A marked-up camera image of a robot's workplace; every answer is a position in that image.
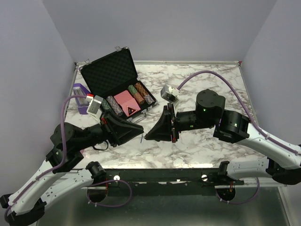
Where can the black poker chip case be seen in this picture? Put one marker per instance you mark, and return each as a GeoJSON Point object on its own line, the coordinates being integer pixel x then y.
{"type": "Point", "coordinates": [113, 74]}

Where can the purple metronome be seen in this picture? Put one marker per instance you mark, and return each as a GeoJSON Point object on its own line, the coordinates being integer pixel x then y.
{"type": "Point", "coordinates": [82, 104]}

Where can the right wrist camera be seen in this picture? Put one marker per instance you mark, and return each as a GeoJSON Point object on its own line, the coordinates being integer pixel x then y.
{"type": "Point", "coordinates": [170, 94]}

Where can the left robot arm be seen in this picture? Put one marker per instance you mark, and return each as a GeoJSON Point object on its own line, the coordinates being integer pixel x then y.
{"type": "Point", "coordinates": [52, 180]}

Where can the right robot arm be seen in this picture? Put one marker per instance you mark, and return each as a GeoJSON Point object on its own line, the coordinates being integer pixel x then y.
{"type": "Point", "coordinates": [281, 161]}

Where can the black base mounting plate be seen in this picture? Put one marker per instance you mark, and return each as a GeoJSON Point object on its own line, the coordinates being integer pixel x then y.
{"type": "Point", "coordinates": [163, 182]}

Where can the pink playing card deck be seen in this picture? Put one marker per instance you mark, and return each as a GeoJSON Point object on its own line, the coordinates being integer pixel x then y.
{"type": "Point", "coordinates": [127, 103]}

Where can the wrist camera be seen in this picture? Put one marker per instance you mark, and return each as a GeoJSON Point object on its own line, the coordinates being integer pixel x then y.
{"type": "Point", "coordinates": [94, 109]}
{"type": "Point", "coordinates": [170, 94]}

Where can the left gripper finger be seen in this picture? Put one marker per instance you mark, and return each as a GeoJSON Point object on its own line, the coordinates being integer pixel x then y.
{"type": "Point", "coordinates": [115, 120]}
{"type": "Point", "coordinates": [125, 135]}

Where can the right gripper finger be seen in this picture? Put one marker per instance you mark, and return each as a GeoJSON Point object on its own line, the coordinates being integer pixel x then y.
{"type": "Point", "coordinates": [162, 127]}
{"type": "Point", "coordinates": [159, 134]}

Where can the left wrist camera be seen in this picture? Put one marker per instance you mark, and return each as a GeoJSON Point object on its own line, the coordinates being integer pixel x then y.
{"type": "Point", "coordinates": [94, 109]}

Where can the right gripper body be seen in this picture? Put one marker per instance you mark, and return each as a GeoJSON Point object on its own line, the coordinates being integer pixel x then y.
{"type": "Point", "coordinates": [175, 132]}

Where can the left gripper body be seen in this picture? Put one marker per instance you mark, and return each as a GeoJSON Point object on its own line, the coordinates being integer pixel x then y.
{"type": "Point", "coordinates": [110, 129]}

